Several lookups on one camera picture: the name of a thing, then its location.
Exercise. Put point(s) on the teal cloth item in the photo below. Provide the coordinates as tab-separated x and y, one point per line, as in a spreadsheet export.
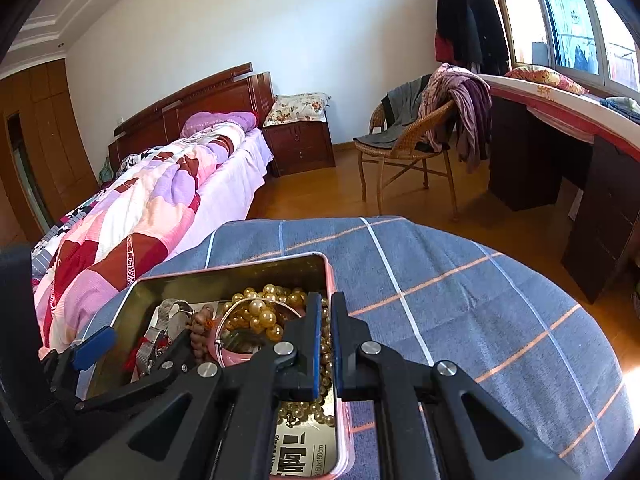
104	170

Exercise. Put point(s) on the wicker chair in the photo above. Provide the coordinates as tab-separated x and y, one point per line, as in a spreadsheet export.
410	132

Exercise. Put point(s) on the pink metal tin box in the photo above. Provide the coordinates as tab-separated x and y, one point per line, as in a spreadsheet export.
225	275

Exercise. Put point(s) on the wooden nightstand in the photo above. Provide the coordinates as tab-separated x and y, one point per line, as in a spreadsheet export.
300	147

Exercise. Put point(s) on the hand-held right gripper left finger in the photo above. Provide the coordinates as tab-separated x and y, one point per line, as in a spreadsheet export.
314	350

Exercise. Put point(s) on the window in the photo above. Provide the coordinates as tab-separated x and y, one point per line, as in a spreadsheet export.
570	15

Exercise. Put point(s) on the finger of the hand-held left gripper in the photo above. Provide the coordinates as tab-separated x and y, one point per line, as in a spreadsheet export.
165	360
95	347

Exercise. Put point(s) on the folded blue clothes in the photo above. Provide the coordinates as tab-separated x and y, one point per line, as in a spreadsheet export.
622	107

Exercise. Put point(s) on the printed paper sheet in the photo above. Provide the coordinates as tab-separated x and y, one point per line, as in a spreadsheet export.
300	455

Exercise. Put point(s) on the grey garment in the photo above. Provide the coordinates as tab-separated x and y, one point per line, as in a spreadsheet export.
400	105

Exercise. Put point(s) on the floral cushion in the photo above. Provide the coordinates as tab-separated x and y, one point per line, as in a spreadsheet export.
297	107

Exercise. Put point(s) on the blue plaid cloth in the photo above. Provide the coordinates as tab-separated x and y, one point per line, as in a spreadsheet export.
450	285

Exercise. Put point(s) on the pink purple garment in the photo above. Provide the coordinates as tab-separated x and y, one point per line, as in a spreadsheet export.
460	100

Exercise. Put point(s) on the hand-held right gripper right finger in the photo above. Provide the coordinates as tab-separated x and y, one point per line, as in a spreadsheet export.
336	350

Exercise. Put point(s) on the silver wristwatch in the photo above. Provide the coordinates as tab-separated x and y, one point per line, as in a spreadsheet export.
172	310

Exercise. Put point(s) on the wooden wardrobe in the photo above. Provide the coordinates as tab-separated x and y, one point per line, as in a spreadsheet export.
50	135

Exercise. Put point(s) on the lilac bed sheet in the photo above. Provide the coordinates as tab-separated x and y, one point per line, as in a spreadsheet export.
230	180

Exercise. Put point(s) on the pink pillow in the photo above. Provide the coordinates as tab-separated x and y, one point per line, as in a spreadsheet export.
220	122

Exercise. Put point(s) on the hanging red garment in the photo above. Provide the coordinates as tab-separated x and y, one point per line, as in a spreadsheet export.
442	47

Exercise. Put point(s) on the grey striped blanket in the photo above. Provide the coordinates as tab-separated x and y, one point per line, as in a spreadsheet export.
47	255

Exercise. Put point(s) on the pink patchwork quilt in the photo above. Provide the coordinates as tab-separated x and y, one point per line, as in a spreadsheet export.
150	200

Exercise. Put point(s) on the hanging black coats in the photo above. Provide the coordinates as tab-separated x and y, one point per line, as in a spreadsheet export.
470	15

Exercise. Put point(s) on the pink bangle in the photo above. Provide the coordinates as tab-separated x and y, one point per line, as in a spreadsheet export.
235	358

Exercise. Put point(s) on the floral red pillow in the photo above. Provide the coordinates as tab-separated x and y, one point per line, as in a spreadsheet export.
545	79

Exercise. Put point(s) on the dark wooden desk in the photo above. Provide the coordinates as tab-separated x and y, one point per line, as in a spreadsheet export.
530	150

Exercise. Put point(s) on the wooden bed headboard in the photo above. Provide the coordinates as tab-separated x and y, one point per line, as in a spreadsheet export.
200	95

